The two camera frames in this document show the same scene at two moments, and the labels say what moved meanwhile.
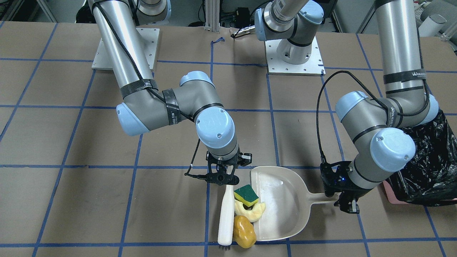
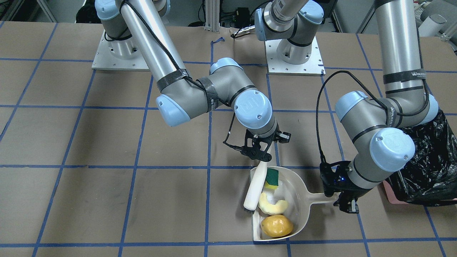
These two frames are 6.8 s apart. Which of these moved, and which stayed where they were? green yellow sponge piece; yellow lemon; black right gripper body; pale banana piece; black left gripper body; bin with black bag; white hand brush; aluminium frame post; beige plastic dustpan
Moved: yellow lemon; black right gripper body; white hand brush; green yellow sponge piece; pale banana piece
Stayed: beige plastic dustpan; aluminium frame post; black left gripper body; bin with black bag
